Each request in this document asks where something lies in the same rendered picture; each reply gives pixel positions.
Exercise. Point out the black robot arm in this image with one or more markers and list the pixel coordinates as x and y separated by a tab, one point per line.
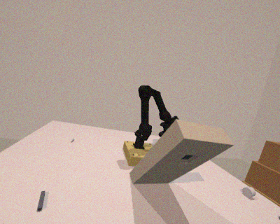
144	131

